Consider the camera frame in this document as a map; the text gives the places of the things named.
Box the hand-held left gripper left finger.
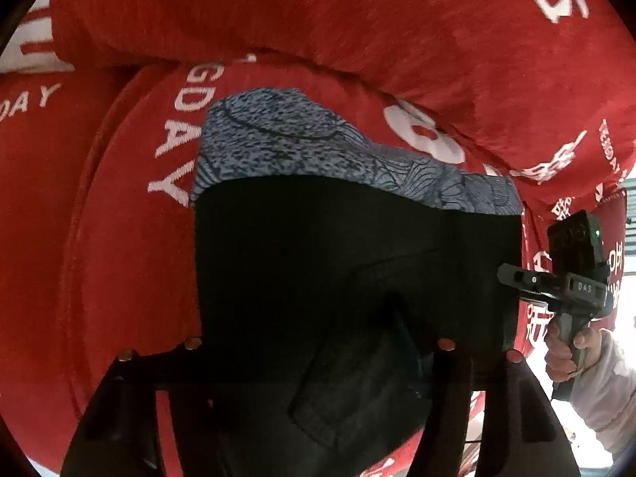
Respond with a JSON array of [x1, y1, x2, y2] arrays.
[[60, 338, 224, 477]]

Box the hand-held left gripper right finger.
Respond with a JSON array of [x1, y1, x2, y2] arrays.
[[411, 338, 582, 477]]

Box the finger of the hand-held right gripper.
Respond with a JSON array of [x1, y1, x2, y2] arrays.
[[497, 264, 564, 305]]

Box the black pants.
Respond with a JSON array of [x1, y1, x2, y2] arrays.
[[191, 176, 525, 477]]

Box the blue patterned cloth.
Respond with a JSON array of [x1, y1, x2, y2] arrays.
[[190, 88, 524, 217]]

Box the person's right forearm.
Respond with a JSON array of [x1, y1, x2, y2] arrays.
[[570, 330, 636, 464]]

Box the person's right hand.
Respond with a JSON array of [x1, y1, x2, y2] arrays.
[[543, 315, 604, 383]]

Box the red printed blanket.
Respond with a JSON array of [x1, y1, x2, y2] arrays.
[[0, 0, 628, 477]]

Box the red printed quilt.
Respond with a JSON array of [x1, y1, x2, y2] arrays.
[[50, 0, 636, 219]]

